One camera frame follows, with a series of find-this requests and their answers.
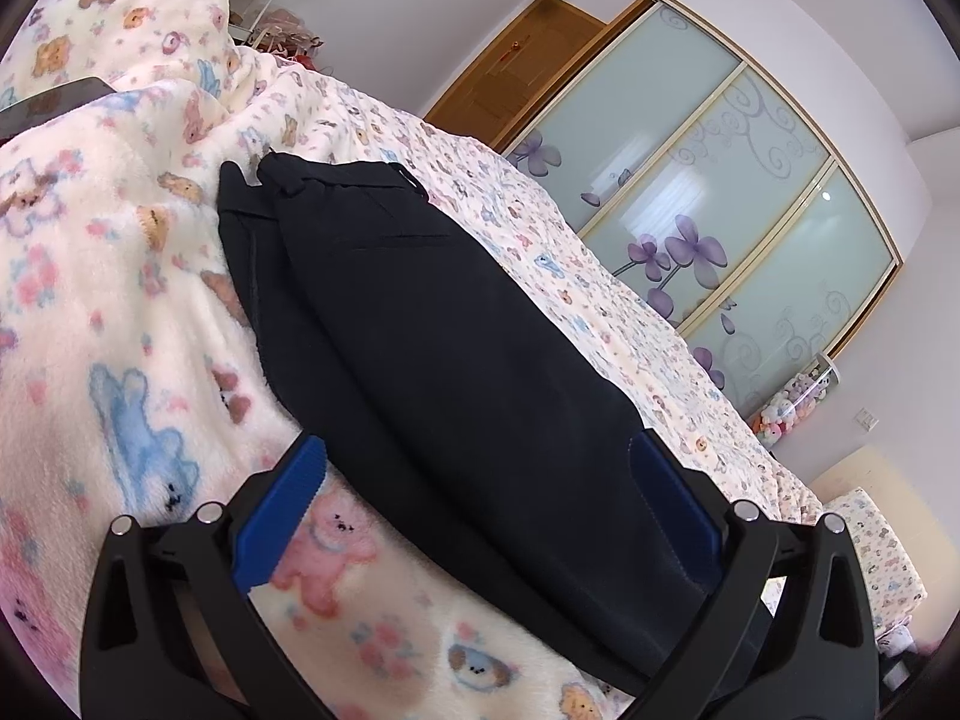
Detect black pants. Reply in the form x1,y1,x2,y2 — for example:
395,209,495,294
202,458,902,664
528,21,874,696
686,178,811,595
217,154,718,694

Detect floral print pillow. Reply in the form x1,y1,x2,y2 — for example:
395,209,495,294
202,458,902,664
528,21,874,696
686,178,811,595
827,488,928,647

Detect cream headboard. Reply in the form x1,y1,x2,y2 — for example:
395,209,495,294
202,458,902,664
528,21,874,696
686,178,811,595
809,445,958,595

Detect clear container of plush toys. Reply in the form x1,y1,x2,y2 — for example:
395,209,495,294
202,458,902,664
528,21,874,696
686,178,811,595
748,353,839,450

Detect fluffy bear print blanket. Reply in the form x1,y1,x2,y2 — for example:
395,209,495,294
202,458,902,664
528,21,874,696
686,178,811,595
0,0,632,720

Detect floral glass sliding wardrobe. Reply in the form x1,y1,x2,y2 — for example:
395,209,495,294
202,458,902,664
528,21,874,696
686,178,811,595
506,0,901,415

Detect floral print bed sheet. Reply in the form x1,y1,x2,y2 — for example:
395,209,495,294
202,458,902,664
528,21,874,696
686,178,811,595
272,67,823,523

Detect pink clothes pile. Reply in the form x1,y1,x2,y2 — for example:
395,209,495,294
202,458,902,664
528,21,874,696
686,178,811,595
247,8,324,70

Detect brown wooden door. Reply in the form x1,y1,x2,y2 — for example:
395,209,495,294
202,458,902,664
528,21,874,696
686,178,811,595
425,0,656,153

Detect white wall socket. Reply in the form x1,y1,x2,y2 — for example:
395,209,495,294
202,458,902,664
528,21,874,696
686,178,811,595
854,408,878,433

